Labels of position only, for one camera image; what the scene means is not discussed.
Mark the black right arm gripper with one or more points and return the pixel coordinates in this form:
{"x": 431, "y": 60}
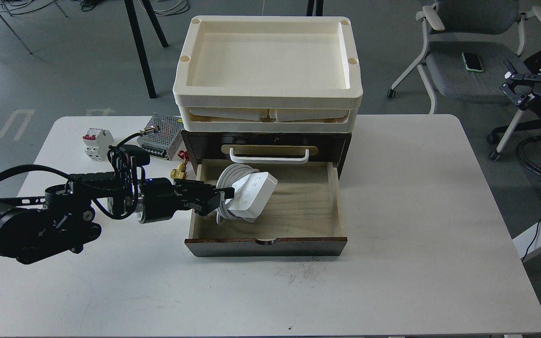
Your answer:
{"x": 521, "y": 89}

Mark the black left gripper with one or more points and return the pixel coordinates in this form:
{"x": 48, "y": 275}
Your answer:
{"x": 160, "y": 198}

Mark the white power strip with cable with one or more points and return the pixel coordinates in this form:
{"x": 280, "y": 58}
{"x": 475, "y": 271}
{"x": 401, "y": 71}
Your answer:
{"x": 252, "y": 192}

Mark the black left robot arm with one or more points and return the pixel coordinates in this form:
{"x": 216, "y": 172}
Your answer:
{"x": 35, "y": 228}

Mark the grey office chair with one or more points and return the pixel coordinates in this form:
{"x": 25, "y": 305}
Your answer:
{"x": 469, "y": 71}

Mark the green case smartphone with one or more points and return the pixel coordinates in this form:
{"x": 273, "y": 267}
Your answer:
{"x": 472, "y": 62}

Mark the metal mesh power supply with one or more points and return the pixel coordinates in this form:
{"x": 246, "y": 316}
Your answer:
{"x": 166, "y": 141}

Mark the open wooden drawer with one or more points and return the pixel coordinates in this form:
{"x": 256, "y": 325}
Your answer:
{"x": 302, "y": 218}

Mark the cream plastic tray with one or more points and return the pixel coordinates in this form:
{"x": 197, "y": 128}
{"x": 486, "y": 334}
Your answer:
{"x": 284, "y": 74}

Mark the red white circuit breaker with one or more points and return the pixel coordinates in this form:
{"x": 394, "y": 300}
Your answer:
{"x": 97, "y": 142}

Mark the white drawer handle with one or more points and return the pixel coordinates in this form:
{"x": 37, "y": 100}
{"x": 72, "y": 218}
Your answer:
{"x": 244, "y": 159}

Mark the brass valve red handle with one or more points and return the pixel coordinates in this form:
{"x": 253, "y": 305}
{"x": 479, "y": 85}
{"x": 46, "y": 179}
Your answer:
{"x": 180, "y": 171}

